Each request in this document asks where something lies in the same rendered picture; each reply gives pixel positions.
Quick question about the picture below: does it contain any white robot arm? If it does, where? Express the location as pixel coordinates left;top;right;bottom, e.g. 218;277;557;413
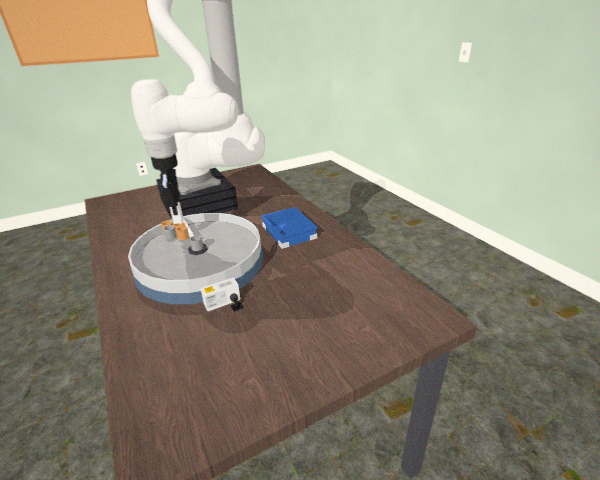
131;0;265;195

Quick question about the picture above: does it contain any blue shallow tray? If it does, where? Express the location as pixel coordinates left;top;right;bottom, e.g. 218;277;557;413
261;207;318;249

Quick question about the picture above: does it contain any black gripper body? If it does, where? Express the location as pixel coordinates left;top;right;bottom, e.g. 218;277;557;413
151;154;178;184

